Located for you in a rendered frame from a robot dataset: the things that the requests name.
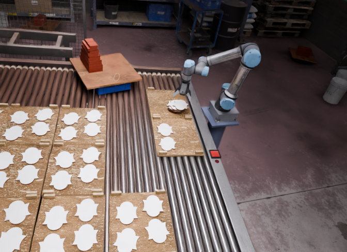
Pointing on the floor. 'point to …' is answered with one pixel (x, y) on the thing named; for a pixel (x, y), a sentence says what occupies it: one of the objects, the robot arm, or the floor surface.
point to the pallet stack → (281, 13)
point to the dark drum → (227, 23)
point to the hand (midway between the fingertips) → (181, 99)
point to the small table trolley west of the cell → (182, 37)
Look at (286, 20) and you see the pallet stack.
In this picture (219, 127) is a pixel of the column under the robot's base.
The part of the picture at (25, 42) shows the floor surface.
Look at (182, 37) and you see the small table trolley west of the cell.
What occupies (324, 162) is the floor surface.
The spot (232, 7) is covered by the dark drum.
